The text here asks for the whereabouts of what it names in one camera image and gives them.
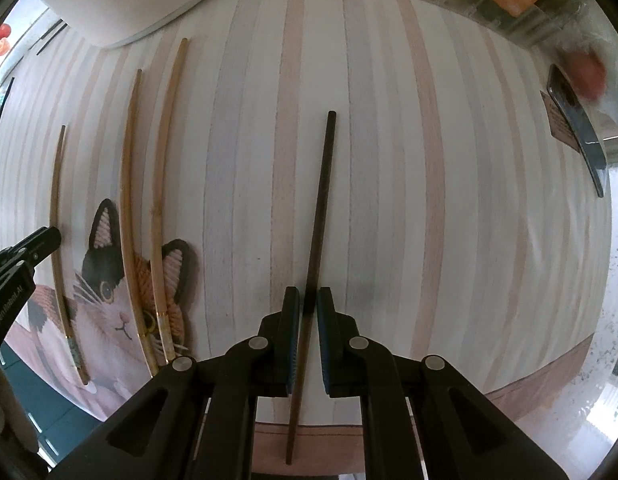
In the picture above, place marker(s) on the teal kitchen cabinet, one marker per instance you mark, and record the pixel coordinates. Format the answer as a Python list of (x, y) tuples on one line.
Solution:
[(41, 395)]

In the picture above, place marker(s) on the red fruit wall sticker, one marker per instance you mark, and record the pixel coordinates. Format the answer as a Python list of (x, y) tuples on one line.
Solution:
[(5, 30)]

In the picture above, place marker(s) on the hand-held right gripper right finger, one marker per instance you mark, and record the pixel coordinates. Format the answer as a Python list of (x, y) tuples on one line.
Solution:
[(325, 345)]

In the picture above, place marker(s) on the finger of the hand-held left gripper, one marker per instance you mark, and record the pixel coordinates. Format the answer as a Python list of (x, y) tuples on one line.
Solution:
[(41, 242)]

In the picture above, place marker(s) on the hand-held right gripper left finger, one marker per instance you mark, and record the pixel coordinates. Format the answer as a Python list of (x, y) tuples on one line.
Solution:
[(291, 345)]

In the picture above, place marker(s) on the brown card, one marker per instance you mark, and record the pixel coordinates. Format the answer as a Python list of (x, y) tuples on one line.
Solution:
[(556, 120)]

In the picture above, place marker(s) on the blue smartphone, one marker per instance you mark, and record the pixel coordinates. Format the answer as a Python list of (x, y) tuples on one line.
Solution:
[(579, 125)]

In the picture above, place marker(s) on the striped cat print mat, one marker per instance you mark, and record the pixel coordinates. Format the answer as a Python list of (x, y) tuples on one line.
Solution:
[(389, 210)]

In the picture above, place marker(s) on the light wooden chopstick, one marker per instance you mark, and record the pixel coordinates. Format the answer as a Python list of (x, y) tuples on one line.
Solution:
[(125, 185), (156, 220), (53, 210)]

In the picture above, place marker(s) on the dark wooden chopstick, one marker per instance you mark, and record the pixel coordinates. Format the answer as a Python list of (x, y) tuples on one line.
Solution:
[(321, 200)]

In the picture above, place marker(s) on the clear plastic organizer tray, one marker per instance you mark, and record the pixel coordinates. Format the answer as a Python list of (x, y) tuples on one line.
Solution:
[(439, 0)]

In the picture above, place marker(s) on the plastic bag with red item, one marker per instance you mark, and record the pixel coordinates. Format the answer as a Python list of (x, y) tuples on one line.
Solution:
[(589, 75)]

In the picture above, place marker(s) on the cream cylindrical utensil holder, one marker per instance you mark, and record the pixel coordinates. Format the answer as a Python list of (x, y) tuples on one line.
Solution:
[(129, 0)]

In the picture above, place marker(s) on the gold ingot wall sticker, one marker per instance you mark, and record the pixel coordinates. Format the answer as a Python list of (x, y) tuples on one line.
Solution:
[(1, 47)]

